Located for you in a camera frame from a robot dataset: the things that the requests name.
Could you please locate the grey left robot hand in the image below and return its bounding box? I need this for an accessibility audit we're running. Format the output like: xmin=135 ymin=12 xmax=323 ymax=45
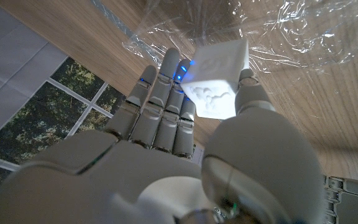
xmin=323 ymin=175 xmax=358 ymax=224

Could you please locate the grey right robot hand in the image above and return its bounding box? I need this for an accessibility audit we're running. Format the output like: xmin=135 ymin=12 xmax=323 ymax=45
xmin=0 ymin=47 xmax=328 ymax=224

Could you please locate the small white embossed box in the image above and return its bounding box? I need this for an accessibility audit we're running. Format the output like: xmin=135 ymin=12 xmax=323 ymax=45
xmin=180 ymin=38 xmax=251 ymax=121

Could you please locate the clear plastic wrap sheet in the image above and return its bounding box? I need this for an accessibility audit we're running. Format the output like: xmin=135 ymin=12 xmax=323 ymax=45
xmin=121 ymin=0 xmax=358 ymax=85

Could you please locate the printed window forest backdrop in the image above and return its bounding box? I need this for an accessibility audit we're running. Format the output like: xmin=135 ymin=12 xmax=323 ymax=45
xmin=0 ymin=0 xmax=127 ymax=202

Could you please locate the grey tape table outline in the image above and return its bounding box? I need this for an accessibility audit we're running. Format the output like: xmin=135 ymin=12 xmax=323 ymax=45
xmin=89 ymin=0 xmax=158 ymax=65

